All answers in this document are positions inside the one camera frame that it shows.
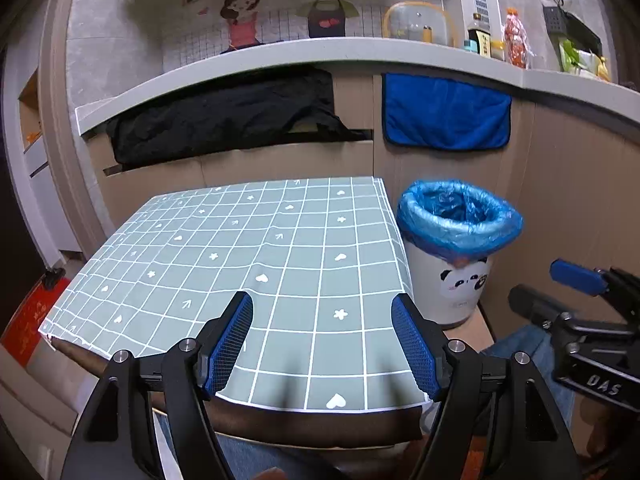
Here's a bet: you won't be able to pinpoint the black dish rack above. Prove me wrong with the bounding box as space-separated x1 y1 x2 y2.
562 12 604 68

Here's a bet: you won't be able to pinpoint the red bottle in plastic bag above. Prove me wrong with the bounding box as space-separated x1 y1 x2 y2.
502 7 533 68

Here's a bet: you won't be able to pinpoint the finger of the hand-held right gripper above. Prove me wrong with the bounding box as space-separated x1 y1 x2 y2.
509 285 640 356
549 259 640 329

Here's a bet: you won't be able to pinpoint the blue towel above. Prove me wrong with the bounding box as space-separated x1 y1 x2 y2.
381 72 513 152

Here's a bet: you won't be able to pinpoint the grey kitchen counter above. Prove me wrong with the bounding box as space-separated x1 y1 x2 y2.
75 37 640 136

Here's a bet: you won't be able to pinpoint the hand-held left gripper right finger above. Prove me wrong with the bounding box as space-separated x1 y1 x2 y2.
391 293 583 480

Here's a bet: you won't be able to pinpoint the grey utensil holder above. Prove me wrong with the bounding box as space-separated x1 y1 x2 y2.
542 0 568 36

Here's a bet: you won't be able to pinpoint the dark sauce bottle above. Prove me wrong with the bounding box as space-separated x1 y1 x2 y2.
467 12 493 57

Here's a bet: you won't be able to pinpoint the cardboard box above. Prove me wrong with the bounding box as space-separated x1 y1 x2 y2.
0 355 101 480

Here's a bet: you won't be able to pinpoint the glass pot lid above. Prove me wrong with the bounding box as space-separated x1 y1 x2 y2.
382 1 456 48

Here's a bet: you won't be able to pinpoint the wooden board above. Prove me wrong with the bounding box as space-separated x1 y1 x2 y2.
442 305 498 346

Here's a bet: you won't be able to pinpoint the green checkered tablecloth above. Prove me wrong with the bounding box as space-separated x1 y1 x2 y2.
39 176 433 413

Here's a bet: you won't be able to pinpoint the wooden counter cabinet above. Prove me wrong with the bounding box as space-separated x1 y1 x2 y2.
85 67 640 341

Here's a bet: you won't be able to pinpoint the white wall shelf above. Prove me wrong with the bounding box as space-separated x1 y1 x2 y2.
19 72 66 266

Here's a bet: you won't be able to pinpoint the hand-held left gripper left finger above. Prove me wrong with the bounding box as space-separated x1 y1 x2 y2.
60 290 255 480

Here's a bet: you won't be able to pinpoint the green vegetables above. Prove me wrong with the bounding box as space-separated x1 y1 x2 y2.
559 40 601 73

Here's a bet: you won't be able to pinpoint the cartoon wall sticker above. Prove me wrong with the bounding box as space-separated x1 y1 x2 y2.
162 0 446 71

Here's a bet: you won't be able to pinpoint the red box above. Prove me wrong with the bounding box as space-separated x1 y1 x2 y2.
0 267 71 368

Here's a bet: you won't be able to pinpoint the person's blue jeans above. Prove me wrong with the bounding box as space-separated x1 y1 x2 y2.
152 325 576 480

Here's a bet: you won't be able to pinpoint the black cloth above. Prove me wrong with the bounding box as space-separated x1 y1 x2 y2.
106 67 373 167

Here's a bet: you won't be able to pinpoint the white panda trash bin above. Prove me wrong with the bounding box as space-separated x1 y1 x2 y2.
402 240 496 331

